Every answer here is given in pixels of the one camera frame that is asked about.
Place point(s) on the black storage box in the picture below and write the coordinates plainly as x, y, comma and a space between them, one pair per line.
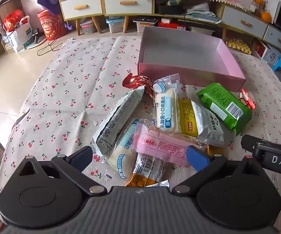
168, 6

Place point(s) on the yellow grey snack packet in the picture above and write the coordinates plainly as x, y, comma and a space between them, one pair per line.
204, 124

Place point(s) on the orange foil snack packet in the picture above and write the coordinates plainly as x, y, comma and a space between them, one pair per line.
215, 150

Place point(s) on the pink cardboard box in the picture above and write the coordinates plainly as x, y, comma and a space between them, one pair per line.
179, 51

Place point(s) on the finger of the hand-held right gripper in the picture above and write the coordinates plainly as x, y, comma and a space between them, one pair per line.
249, 142

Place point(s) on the grey white snack packet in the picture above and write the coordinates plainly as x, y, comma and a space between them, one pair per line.
117, 119

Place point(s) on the clear storage bin blue lid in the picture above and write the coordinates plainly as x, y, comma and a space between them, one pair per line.
115, 24

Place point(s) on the orange grey snack packet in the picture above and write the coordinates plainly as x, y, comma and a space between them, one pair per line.
147, 169

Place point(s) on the white bread packet blue label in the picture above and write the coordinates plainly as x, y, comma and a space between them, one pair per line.
166, 107

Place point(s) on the white printed carton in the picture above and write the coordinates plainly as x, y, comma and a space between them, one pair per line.
271, 54

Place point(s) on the small red candy packet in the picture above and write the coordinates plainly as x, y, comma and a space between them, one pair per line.
246, 100

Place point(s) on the red flat box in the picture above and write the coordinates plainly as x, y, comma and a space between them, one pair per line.
171, 25

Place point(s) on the red snack packet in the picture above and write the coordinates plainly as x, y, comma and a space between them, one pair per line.
136, 81

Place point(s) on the red gift bag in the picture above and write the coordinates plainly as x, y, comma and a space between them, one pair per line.
12, 20

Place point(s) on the red round drum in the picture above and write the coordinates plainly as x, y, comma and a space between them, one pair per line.
49, 25

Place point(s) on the pink snack packet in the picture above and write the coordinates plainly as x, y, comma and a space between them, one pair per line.
162, 143

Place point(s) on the green snack packet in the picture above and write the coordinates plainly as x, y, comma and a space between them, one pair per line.
224, 107

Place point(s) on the yellow egg tray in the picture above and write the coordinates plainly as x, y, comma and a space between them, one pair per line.
238, 45

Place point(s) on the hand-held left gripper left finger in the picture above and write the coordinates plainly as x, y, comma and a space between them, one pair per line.
80, 158

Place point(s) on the wooden cabinet with white drawers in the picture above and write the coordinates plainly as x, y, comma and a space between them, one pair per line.
121, 2

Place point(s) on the white shopping bag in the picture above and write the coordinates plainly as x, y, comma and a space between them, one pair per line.
18, 39

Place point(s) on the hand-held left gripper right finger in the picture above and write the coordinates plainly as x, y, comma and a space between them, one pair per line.
197, 158

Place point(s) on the small black device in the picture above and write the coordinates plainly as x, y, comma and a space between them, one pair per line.
35, 35

